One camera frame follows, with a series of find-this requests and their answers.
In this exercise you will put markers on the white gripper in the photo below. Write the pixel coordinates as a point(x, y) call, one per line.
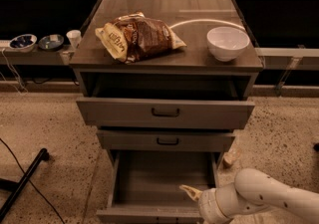
point(207, 203)

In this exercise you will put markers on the grey bottom drawer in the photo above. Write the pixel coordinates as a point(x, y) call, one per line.
point(146, 187)

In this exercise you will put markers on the grey drawer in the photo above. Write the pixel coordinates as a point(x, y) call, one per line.
point(166, 140)
point(146, 187)
point(187, 105)

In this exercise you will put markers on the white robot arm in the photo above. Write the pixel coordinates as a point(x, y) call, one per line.
point(252, 191)

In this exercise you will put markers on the grey top drawer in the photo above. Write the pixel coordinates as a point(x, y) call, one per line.
point(187, 105)

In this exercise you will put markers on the grey middle drawer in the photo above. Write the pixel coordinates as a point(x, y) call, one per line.
point(166, 140)

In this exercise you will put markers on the grey wooden drawer cabinet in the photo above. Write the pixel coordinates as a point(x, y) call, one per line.
point(191, 20)

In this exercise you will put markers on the small bread piece on floor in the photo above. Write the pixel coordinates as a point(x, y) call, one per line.
point(230, 157)

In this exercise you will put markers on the white ceramic bowl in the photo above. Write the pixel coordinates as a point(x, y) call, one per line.
point(226, 43)

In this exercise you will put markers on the bagged sliced bread loaf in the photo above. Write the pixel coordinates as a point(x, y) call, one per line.
point(135, 37)

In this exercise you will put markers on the black metal stand leg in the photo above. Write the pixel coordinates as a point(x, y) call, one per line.
point(15, 188)

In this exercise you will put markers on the grey low side shelf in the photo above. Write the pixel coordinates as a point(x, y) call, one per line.
point(36, 57)

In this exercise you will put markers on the white paper cup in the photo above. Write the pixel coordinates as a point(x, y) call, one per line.
point(74, 37)

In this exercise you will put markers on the dark blue small bowl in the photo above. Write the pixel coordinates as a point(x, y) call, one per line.
point(51, 42)

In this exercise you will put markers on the blue patterned bowl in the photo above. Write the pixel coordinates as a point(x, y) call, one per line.
point(23, 43)

